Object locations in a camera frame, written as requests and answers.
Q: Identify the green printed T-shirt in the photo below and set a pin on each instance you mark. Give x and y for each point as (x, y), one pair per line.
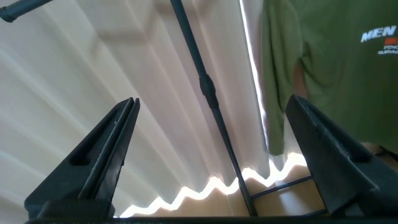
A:
(342, 77)

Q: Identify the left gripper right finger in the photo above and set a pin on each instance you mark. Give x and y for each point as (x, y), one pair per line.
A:
(348, 180)

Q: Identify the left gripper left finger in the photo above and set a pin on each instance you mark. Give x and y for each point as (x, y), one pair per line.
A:
(68, 186)

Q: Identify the beige curtain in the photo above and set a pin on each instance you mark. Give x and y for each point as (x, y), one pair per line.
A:
(77, 77)

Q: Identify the black clothes rack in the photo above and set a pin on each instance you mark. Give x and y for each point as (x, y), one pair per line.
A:
(206, 87)

